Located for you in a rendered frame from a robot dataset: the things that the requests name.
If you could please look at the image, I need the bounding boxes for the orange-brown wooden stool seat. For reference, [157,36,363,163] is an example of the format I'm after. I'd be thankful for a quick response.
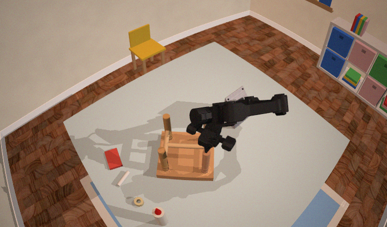
[156,132,214,181]

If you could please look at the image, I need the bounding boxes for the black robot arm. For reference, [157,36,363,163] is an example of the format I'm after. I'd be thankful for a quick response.
[189,93,289,149]

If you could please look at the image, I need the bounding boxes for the red rectangular block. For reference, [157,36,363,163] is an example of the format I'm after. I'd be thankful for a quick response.
[105,148,123,170]

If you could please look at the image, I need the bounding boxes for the tan wooden stool legs with crossbar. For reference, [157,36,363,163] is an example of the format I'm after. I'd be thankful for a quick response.
[158,113,211,174]

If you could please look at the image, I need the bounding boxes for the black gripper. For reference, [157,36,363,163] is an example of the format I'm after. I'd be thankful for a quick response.
[186,123,236,153]

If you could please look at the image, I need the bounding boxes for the tan roll of masking tape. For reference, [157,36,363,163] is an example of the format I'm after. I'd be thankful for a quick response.
[134,197,144,207]

